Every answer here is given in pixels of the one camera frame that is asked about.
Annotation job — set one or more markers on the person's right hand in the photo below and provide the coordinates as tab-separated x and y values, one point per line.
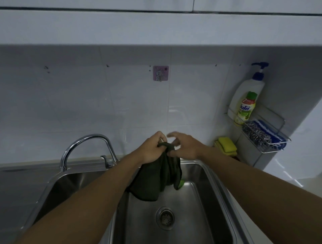
190	148

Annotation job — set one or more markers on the purple adhesive wall hook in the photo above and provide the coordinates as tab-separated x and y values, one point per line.
160	73

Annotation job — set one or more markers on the white pump bottle blue pump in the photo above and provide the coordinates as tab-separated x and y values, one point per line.
249	86

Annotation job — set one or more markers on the chrome gooseneck faucet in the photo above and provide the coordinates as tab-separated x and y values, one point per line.
85	137

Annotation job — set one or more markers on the person's left hand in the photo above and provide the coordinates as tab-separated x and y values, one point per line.
152	150

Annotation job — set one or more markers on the steel wool scrubber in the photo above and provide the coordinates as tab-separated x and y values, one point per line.
256	134

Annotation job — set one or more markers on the metal drain strainer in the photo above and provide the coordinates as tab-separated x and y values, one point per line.
165	218

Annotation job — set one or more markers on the white wall cabinet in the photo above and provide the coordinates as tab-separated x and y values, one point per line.
151	27

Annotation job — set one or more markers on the person's right forearm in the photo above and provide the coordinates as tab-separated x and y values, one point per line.
264	198

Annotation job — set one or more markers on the blue white scrub brush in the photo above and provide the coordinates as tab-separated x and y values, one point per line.
278	137

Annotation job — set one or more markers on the green-capped dish soap bottle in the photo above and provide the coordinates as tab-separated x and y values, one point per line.
246	108

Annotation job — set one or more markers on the person's left forearm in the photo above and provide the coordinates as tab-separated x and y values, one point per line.
75	203

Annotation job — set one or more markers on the stainless steel double sink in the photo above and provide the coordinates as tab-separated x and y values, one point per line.
201	201

